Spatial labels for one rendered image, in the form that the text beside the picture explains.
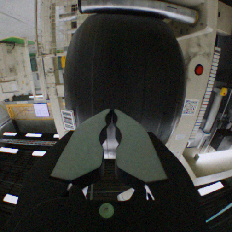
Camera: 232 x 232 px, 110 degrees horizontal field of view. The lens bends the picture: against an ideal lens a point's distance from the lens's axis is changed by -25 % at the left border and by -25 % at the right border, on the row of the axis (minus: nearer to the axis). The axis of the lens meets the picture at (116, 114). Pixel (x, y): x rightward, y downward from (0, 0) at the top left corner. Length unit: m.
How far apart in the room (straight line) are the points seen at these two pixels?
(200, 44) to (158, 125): 0.37
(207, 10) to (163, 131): 0.35
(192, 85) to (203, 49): 0.15
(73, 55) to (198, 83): 0.46
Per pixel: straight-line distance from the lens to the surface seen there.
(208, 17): 0.41
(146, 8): 0.37
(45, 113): 4.63
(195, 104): 0.55
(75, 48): 0.26
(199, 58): 0.51
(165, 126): 0.25
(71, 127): 0.27
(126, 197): 1.74
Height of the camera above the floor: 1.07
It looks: 26 degrees up
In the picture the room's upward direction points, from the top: 178 degrees counter-clockwise
